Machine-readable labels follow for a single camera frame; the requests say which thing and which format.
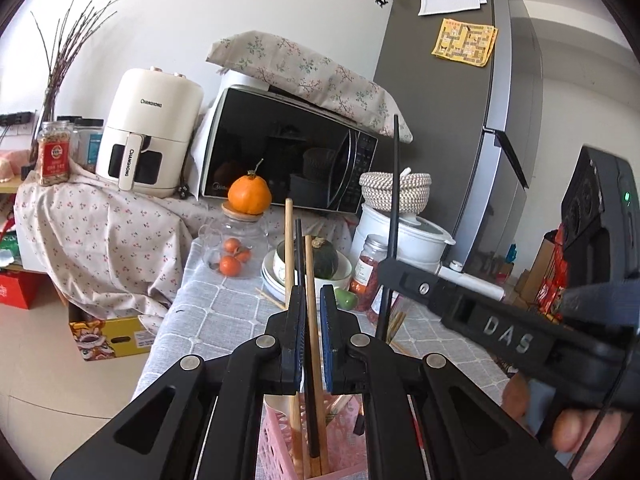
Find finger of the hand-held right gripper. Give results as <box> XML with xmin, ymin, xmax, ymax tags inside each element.
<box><xmin>377</xmin><ymin>258</ymin><xmax>451</xmax><ymax>320</ymax></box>

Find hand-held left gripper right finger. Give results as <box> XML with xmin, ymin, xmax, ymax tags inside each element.
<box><xmin>320</xmin><ymin>284</ymin><xmax>573</xmax><ymax>480</ymax></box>

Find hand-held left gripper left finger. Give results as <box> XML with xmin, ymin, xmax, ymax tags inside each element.
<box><xmin>50</xmin><ymin>284</ymin><xmax>307</xmax><ymax>480</ymax></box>

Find wooden chopstick with green print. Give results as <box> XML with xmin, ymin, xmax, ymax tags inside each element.
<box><xmin>325</xmin><ymin>394</ymin><xmax>356</xmax><ymax>421</ymax></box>

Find pink perforated utensil holder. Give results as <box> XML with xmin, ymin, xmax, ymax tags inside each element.
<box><xmin>257</xmin><ymin>390</ymin><xmax>371</xmax><ymax>480</ymax></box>

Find person's right hand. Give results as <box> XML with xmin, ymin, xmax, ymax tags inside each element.
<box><xmin>500</xmin><ymin>372</ymin><xmax>640</xmax><ymax>480</ymax></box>

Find white electric pot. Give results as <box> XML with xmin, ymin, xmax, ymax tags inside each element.
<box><xmin>350</xmin><ymin>202</ymin><xmax>506</xmax><ymax>306</ymax></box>

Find silver lid spice jar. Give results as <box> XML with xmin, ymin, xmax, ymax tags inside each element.
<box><xmin>350</xmin><ymin>234</ymin><xmax>393</xmax><ymax>308</ymax></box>

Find red snack packet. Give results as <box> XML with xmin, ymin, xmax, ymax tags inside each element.
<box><xmin>537</xmin><ymin>225</ymin><xmax>571</xmax><ymax>321</ymax></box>

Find electric pot lid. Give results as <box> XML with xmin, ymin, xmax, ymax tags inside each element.
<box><xmin>362</xmin><ymin>202</ymin><xmax>456</xmax><ymax>246</ymax></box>

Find white bowl with flower print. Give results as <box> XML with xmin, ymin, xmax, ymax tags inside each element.
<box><xmin>274</xmin><ymin>240</ymin><xmax>353</xmax><ymax>293</ymax></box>

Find white plate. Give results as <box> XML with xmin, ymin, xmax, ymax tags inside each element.
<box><xmin>261</xmin><ymin>250</ymin><xmax>293</xmax><ymax>293</ymax></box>
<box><xmin>262</xmin><ymin>265</ymin><xmax>296</xmax><ymax>306</ymax></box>

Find dark green pumpkin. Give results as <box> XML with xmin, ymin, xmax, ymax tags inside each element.
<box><xmin>285</xmin><ymin>237</ymin><xmax>341</xmax><ymax>281</ymax></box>

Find grey checked tablecloth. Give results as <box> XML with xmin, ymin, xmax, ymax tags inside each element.
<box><xmin>135</xmin><ymin>240</ymin><xmax>511</xmax><ymax>480</ymax></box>

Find glass jar with wooden lid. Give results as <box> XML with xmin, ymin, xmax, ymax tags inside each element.
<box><xmin>199</xmin><ymin>201</ymin><xmax>268</xmax><ymax>281</ymax></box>

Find grey refrigerator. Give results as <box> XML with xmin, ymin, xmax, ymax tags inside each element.
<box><xmin>372</xmin><ymin>0</ymin><xmax>546</xmax><ymax>273</ymax></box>

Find large orange with stem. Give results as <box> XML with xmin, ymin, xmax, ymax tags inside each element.
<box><xmin>227</xmin><ymin>160</ymin><xmax>273</xmax><ymax>216</ymax></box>

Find black microwave oven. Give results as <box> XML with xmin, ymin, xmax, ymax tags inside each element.
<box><xmin>200</xmin><ymin>72</ymin><xmax>396</xmax><ymax>216</ymax></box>

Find yellow printed cardboard box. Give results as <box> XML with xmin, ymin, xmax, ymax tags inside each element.
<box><xmin>69</xmin><ymin>305</ymin><xmax>166</xmax><ymax>361</ymax></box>

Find floral white tablecloth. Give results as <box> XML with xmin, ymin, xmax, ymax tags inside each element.
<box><xmin>14</xmin><ymin>162</ymin><xmax>361</xmax><ymax>321</ymax></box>

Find floral fabric cushion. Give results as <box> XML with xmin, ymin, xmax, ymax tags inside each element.
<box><xmin>206</xmin><ymin>31</ymin><xmax>415</xmax><ymax>145</ymax></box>

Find yellow paper sheet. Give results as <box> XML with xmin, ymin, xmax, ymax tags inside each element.
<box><xmin>432</xmin><ymin>17</ymin><xmax>498</xmax><ymax>67</ymax></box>

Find cream air fryer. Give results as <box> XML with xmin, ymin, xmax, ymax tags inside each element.
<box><xmin>95</xmin><ymin>67</ymin><xmax>203</xmax><ymax>198</ymax></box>

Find red gift box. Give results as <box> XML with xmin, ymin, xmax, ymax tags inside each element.
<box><xmin>0</xmin><ymin>270</ymin><xmax>46</xmax><ymax>308</ymax></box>

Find red label jar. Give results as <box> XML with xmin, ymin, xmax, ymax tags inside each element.
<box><xmin>37</xmin><ymin>121</ymin><xmax>71</xmax><ymax>187</ymax></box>

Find low wooden shelf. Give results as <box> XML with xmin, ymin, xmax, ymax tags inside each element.
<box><xmin>0</xmin><ymin>175</ymin><xmax>31</xmax><ymax>196</ymax></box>

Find pink cloth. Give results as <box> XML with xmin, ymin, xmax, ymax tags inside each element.
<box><xmin>0</xmin><ymin>149</ymin><xmax>38</xmax><ymax>183</ymax></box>

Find dried branches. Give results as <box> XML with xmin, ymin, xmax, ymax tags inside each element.
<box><xmin>30</xmin><ymin>0</ymin><xmax>126</xmax><ymax>126</ymax></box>

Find woven rope basket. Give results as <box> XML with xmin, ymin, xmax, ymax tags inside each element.
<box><xmin>359</xmin><ymin>170</ymin><xmax>433</xmax><ymax>213</ymax></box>

